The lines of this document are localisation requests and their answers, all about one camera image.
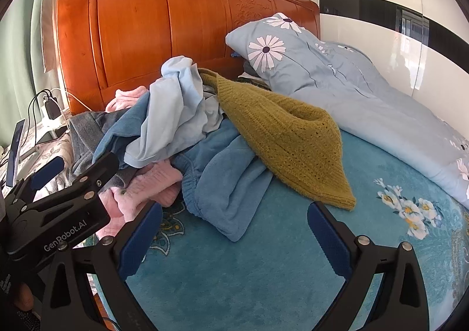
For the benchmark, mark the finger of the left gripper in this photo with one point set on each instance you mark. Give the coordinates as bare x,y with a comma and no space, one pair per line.
46,173

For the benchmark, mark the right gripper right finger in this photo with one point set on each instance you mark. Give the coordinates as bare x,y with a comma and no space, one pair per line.
400,303

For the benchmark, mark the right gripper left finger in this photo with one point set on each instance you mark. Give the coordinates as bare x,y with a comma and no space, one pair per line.
68,302

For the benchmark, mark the mustard knitted sweater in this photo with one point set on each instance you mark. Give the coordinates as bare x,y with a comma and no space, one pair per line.
299,143

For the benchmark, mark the left hand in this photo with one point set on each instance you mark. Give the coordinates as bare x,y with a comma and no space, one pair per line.
24,300

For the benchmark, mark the dark blue phone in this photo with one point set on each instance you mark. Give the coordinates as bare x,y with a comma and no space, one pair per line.
15,148

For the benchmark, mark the grey garment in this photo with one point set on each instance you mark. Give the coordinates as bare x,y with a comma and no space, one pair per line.
96,133

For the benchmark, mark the green curtain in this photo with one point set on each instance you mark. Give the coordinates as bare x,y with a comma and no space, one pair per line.
28,59

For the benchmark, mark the teal floral bed blanket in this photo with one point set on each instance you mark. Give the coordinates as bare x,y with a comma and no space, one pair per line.
276,277

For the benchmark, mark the pink fleece garment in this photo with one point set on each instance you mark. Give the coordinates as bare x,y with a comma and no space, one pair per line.
133,188

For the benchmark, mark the light blue shirt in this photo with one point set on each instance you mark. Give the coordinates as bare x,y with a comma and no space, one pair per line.
180,113

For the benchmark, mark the orange wooden headboard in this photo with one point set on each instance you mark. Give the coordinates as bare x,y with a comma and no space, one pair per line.
110,45

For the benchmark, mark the blue fleece garment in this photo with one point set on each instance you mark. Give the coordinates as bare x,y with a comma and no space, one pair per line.
223,181

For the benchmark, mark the light blue floral duvet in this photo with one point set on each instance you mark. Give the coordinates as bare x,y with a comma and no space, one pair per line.
343,81

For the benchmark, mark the white black sliding wardrobe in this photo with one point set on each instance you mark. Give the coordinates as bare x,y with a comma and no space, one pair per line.
419,46

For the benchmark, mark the black charger with cables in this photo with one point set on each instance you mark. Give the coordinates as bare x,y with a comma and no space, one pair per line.
54,115

